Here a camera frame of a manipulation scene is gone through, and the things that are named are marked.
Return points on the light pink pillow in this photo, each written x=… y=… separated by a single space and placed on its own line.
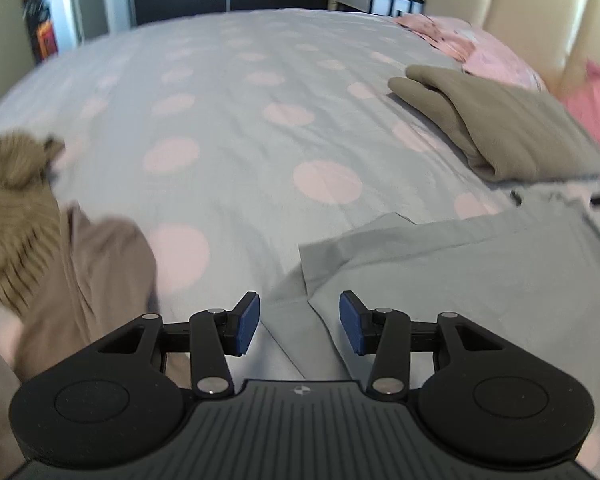
x=500 y=60

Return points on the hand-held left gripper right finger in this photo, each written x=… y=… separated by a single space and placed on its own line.
x=352 y=322

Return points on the brown striped garment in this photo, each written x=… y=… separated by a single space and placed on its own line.
x=15 y=210

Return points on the olive folded garment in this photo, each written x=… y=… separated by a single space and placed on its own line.
x=505 y=120

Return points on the pink patterned garment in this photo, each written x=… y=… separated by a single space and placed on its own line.
x=445 y=37

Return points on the cream padded headboard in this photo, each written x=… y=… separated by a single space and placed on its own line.
x=530 y=0

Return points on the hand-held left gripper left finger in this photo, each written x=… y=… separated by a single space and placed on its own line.
x=247 y=322

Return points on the tan garment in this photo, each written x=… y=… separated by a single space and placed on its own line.
x=95 y=280

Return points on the light blue shirt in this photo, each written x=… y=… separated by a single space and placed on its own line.
x=455 y=270

